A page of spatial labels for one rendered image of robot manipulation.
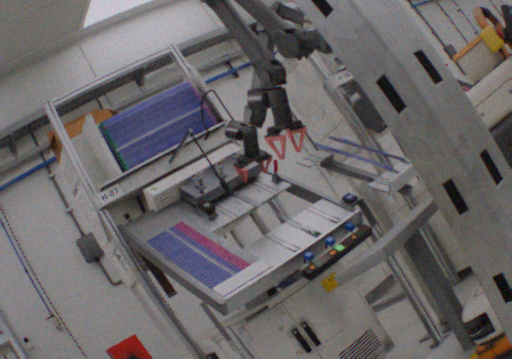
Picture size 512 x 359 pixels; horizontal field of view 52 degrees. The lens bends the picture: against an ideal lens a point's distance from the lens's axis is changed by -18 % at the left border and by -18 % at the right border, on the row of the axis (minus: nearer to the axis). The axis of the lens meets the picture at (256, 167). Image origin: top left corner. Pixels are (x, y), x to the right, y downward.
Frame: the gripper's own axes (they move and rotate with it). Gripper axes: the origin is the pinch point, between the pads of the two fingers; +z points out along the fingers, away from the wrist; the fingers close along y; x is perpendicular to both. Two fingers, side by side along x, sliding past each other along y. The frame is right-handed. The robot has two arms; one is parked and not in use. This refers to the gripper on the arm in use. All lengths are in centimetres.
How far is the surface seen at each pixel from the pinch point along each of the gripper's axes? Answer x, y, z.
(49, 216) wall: -177, 48, 79
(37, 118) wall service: -206, 30, 19
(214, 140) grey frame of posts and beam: -43.0, -11.9, 3.6
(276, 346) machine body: 34, 24, 56
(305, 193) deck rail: 4.9, -20.4, 15.4
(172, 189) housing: -31.3, 19.7, 9.5
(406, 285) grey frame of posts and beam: 61, -25, 40
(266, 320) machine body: 25, 21, 48
